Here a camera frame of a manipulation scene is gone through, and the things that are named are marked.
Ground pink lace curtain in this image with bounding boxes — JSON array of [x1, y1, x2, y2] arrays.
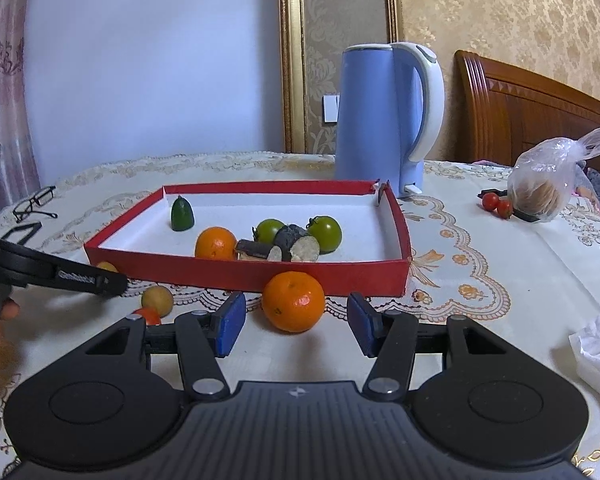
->
[[0, 0, 42, 221]]

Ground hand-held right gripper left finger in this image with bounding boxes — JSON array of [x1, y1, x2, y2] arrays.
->
[[80, 291, 247, 401]]

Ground red cardboard box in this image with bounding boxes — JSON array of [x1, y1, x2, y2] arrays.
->
[[83, 179, 412, 297]]

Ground large orange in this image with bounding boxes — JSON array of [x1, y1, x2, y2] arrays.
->
[[195, 226, 237, 262]]

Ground dark cylinder with tan face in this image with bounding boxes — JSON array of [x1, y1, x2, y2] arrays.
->
[[272, 224, 321, 263]]

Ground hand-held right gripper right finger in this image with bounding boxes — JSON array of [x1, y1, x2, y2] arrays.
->
[[347, 292, 518, 401]]

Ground gold wall panel frame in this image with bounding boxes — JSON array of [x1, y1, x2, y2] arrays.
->
[[278, 0, 406, 153]]

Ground clear plastic bag with contents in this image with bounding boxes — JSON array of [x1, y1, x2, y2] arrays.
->
[[509, 126, 600, 224]]

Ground dark green cone-shaped fruit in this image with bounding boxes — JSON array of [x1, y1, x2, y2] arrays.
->
[[170, 196, 197, 232]]

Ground blue electric kettle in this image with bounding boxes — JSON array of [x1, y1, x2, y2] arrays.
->
[[334, 41, 446, 198]]

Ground small tan fruit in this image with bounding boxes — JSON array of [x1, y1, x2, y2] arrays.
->
[[141, 286, 174, 317]]

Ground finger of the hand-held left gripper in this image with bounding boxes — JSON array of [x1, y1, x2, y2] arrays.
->
[[0, 232, 129, 298]]

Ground wooden headboard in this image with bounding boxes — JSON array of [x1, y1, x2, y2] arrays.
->
[[454, 50, 600, 181]]

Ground two red cherry tomatoes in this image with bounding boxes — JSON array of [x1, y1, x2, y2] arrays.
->
[[477, 189, 541, 223]]

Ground black eyeglasses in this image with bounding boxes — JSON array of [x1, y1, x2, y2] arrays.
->
[[12, 186, 58, 223]]

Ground small orange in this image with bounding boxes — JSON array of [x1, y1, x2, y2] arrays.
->
[[261, 271, 327, 333]]

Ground green tomato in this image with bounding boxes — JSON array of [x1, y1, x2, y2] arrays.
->
[[252, 218, 287, 245], [307, 215, 343, 254]]

